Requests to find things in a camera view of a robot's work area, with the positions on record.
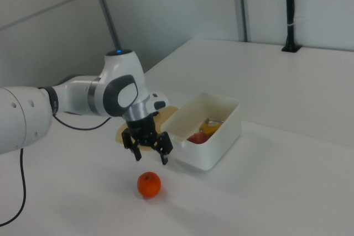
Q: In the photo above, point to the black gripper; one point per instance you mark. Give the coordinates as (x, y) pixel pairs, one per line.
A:
(142, 128)

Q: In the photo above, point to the orange fruit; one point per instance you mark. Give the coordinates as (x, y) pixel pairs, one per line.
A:
(149, 184)

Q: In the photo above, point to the red apple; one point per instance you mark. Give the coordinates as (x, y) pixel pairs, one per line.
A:
(198, 138)

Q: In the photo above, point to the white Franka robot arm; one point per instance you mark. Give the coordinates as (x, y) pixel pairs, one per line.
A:
(77, 95)

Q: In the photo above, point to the beige container lid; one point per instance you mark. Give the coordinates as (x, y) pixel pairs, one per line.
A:
(167, 111)

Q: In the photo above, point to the white plastic container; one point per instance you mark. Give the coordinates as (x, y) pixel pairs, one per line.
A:
(218, 147)

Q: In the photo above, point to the black pole with white band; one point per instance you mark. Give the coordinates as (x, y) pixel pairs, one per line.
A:
(290, 4)

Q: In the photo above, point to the grey partition post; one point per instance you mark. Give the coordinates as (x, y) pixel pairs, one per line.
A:
(109, 12)
(241, 4)

